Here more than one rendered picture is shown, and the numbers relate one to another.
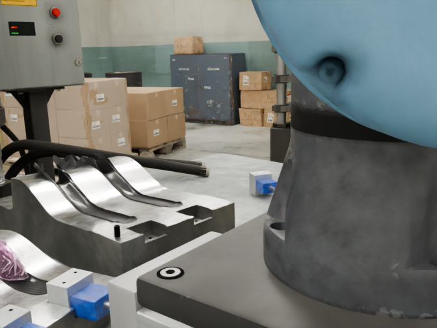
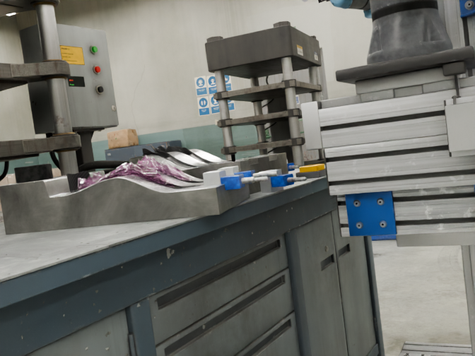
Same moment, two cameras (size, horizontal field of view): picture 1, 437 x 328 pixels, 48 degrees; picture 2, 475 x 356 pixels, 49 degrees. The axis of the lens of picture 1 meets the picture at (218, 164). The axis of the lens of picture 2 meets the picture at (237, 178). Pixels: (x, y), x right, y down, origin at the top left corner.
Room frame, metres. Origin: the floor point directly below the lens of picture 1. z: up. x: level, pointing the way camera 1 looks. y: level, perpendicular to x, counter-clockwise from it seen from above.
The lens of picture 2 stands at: (-0.60, 0.43, 0.93)
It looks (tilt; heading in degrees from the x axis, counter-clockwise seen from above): 4 degrees down; 348
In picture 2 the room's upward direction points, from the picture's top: 7 degrees counter-clockwise
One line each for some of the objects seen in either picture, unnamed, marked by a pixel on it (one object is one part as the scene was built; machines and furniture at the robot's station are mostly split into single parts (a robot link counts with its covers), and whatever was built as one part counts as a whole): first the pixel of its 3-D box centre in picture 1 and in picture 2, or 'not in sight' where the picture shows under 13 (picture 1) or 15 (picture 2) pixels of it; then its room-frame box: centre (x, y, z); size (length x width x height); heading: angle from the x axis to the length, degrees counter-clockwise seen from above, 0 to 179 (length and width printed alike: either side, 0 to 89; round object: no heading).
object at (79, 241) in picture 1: (102, 204); (192, 171); (0.96, 0.24, 0.87); 0.50 x 0.26 x 0.14; 46
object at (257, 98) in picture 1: (266, 98); not in sight; (7.57, -0.78, 0.42); 0.86 x 0.33 x 0.83; 55
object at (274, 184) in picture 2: not in sight; (285, 180); (0.67, 0.05, 0.83); 0.13 x 0.05 x 0.05; 33
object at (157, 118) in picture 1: (125, 120); not in sight; (5.91, 1.11, 0.37); 1.20 x 0.82 x 0.74; 63
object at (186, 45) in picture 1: (188, 45); (122, 138); (8.30, 0.44, 1.26); 0.42 x 0.33 x 0.29; 55
